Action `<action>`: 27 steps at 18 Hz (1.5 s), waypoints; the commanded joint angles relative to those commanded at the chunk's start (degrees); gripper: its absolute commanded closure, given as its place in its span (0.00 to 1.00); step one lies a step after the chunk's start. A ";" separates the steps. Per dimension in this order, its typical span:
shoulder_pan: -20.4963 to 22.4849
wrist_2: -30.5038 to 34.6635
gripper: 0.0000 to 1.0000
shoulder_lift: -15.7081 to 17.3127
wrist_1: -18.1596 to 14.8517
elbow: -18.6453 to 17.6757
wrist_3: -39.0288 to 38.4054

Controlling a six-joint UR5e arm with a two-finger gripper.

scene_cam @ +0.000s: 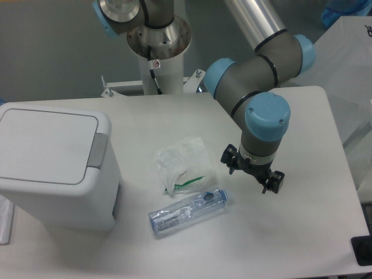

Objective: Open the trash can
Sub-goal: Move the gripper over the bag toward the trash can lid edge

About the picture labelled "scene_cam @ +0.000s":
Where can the white plastic trash can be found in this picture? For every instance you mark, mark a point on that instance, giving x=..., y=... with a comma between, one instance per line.
x=58, y=164

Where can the black device at table edge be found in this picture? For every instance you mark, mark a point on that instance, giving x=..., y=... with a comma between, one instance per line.
x=362, y=249

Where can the blue object top right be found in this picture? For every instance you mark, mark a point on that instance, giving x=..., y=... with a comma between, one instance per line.
x=333, y=10

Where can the clear crushed plastic bottle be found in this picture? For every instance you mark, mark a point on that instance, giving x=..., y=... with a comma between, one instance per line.
x=188, y=211

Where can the crumpled white plastic bag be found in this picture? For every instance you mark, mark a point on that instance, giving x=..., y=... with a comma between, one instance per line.
x=185, y=167

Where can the white side table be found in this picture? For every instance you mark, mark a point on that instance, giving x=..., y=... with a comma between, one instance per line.
x=343, y=69

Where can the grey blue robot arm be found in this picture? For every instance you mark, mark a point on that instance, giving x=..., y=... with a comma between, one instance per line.
x=243, y=90

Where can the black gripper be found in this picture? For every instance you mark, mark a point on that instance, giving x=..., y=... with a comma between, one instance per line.
x=272, y=181

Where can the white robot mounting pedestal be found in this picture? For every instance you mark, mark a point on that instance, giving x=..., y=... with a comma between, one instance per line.
x=160, y=46

